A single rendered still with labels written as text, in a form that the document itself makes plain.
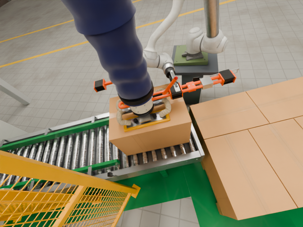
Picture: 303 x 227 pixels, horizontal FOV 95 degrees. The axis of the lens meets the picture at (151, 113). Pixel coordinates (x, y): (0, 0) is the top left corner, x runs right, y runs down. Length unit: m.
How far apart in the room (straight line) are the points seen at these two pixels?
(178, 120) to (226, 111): 0.70
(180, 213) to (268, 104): 1.40
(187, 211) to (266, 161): 0.90
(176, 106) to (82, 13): 0.77
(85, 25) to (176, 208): 1.73
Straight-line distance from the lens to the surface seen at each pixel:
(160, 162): 1.26
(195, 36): 1.57
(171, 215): 1.82
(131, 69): 0.68
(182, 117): 1.00
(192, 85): 0.99
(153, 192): 1.84
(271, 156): 1.49
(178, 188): 1.82
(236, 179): 1.35
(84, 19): 0.58
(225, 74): 1.07
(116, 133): 1.05
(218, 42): 1.49
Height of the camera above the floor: 1.81
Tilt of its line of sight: 56 degrees down
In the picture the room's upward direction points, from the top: 20 degrees counter-clockwise
